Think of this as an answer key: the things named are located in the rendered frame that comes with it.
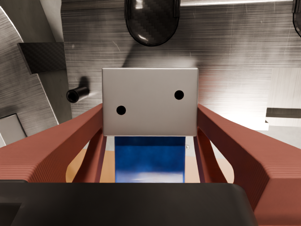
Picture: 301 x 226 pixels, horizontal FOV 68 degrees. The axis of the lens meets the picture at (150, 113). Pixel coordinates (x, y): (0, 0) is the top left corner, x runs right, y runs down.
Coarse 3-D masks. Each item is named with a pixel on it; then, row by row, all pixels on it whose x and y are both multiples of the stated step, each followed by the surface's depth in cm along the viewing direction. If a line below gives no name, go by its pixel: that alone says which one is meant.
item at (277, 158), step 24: (216, 120) 9; (216, 144) 9; (240, 144) 7; (264, 144) 7; (288, 144) 7; (216, 168) 11; (240, 168) 7; (264, 168) 5; (288, 168) 5; (264, 192) 6; (288, 192) 5; (264, 216) 6; (288, 216) 6
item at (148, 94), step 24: (120, 72) 11; (144, 72) 11; (168, 72) 11; (192, 72) 11; (120, 96) 11; (144, 96) 11; (168, 96) 11; (192, 96) 11; (120, 120) 12; (144, 120) 12; (168, 120) 12; (192, 120) 12; (120, 144) 13; (144, 144) 13; (168, 144) 13; (120, 168) 13; (144, 168) 13; (168, 168) 13
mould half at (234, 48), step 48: (96, 0) 16; (192, 0) 15; (240, 0) 14; (288, 0) 14; (96, 48) 17; (144, 48) 16; (192, 48) 15; (240, 48) 15; (288, 48) 14; (96, 96) 18; (240, 96) 16
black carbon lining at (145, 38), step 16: (128, 0) 16; (144, 0) 16; (160, 0) 16; (176, 0) 15; (128, 16) 16; (144, 16) 16; (160, 16) 16; (176, 16) 15; (144, 32) 16; (160, 32) 16
